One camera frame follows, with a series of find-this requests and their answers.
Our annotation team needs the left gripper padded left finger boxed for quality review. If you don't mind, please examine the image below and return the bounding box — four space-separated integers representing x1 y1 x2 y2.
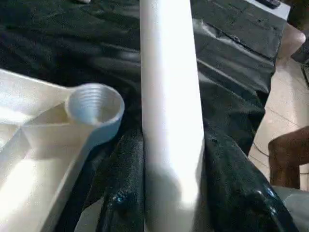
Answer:
96 128 146 232

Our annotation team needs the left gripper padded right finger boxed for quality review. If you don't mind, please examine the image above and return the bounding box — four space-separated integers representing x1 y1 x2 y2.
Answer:
200 128 300 232

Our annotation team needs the white plastic table leg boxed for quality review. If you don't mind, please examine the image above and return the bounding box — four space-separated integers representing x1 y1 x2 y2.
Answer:
139 0 206 232

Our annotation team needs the white board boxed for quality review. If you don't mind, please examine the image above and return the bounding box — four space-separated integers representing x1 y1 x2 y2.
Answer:
244 0 292 21

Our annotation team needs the brown chair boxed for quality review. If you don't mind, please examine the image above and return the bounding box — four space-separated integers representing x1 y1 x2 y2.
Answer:
268 127 309 190

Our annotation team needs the black plastic mat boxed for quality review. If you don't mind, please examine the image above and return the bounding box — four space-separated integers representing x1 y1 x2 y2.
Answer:
0 0 290 232

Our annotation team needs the white plastic table top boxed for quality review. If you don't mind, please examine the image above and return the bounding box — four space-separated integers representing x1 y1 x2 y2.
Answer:
0 68 126 232

